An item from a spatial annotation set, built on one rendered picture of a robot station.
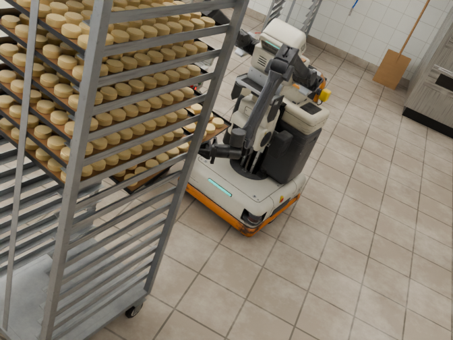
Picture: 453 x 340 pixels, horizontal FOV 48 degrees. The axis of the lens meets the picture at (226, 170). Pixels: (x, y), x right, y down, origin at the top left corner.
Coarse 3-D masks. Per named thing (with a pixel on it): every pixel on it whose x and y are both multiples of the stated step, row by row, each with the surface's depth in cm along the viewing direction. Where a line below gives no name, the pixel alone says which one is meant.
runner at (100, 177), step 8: (192, 136) 194; (168, 144) 182; (176, 144) 187; (152, 152) 177; (160, 152) 181; (136, 160) 171; (144, 160) 175; (112, 168) 162; (120, 168) 165; (96, 176) 157; (104, 176) 161; (80, 184) 153; (88, 184) 156
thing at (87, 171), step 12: (0, 120) 165; (12, 132) 162; (180, 132) 192; (36, 144) 160; (144, 144) 179; (156, 144) 184; (36, 156) 158; (48, 156) 158; (120, 156) 170; (132, 156) 175; (48, 168) 156; (84, 168) 159; (96, 168) 162; (108, 168) 165
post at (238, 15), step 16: (240, 0) 163; (240, 16) 165; (224, 48) 172; (224, 64) 175; (208, 96) 183; (208, 112) 186; (192, 144) 195; (192, 160) 199; (176, 192) 209; (176, 208) 213; (160, 240) 225; (160, 256) 230; (144, 288) 244
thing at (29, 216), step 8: (96, 184) 239; (80, 192) 232; (88, 192) 234; (56, 200) 220; (40, 208) 215; (48, 208) 218; (56, 208) 219; (24, 216) 209; (32, 216) 212; (40, 216) 214; (0, 224) 200; (8, 224) 204; (0, 232) 200
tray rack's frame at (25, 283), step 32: (32, 0) 129; (96, 0) 115; (32, 32) 133; (96, 32) 118; (32, 64) 138; (96, 64) 124; (64, 192) 148; (64, 224) 153; (64, 256) 163; (96, 256) 251; (0, 288) 220; (32, 288) 225; (64, 288) 231; (0, 320) 208; (32, 320) 213; (96, 320) 222
